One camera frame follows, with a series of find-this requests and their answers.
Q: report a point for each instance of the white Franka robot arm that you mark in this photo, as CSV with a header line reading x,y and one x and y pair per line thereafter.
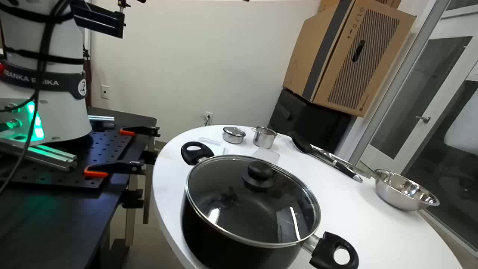
x,y
64,110

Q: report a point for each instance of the steel bowl near edge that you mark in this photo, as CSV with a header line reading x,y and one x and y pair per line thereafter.
x,y
233,135

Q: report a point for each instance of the tall steel cup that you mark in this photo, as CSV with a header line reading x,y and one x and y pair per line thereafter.
x,y
264,138

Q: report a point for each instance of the black spatula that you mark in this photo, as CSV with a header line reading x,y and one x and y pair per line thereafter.
x,y
300,144

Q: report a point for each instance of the glass pot lid black knob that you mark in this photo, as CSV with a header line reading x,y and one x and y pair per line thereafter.
x,y
228,199

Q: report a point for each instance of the black ribbed case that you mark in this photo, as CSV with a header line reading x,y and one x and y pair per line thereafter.
x,y
307,122

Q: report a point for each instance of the black kitchen tongs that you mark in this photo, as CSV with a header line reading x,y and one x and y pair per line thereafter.
x,y
343,170

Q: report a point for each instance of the black cooking pot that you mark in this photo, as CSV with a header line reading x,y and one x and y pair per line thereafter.
x,y
209,244

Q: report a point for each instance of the brown cardboard box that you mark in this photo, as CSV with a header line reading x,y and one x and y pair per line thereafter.
x,y
348,54

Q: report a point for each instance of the round white table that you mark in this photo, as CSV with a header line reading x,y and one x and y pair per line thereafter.
x,y
358,229

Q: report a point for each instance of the wide steel bowl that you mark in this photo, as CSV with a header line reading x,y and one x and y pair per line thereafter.
x,y
403,192

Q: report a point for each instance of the black perforated robot bench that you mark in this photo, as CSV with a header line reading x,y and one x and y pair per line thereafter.
x,y
49,225

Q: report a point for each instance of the white wall socket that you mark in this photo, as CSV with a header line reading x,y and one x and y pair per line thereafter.
x,y
104,92

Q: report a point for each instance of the black bar camera unit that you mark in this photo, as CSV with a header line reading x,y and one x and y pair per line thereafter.
x,y
98,20

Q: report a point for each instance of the glass door white frame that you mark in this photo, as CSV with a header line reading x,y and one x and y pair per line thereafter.
x,y
422,75

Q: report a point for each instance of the aluminium rail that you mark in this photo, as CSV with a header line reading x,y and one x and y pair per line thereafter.
x,y
44,153

